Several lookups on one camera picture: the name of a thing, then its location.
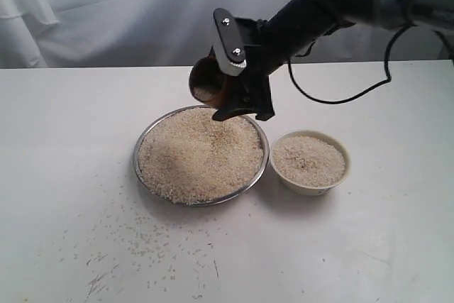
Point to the steel plate of rice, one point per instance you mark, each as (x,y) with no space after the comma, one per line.
(188,159)

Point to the brown wooden cup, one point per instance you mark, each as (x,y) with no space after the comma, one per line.
(208,84)

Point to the white bowl of rice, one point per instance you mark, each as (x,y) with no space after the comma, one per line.
(308,162)

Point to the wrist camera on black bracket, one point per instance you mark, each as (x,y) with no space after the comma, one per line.
(233,38)

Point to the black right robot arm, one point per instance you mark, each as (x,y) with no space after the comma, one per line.
(248,52)

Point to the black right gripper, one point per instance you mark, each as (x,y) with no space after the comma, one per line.
(290,30)

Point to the white backdrop curtain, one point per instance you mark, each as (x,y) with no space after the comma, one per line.
(114,33)

